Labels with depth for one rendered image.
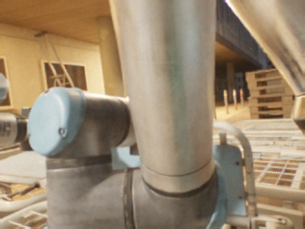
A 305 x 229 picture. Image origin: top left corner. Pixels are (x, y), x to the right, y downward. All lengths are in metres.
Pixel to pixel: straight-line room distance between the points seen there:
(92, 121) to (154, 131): 0.12
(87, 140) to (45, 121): 0.06
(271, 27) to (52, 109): 0.27
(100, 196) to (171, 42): 0.21
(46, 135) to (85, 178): 0.07
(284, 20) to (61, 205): 0.32
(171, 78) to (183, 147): 0.07
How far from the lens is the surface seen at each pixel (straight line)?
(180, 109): 0.19
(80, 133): 0.30
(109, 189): 0.30
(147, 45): 0.17
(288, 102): 4.31
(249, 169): 0.65
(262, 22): 0.30
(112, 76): 6.51
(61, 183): 0.31
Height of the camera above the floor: 0.86
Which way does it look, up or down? 4 degrees down
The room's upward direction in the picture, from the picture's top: 6 degrees counter-clockwise
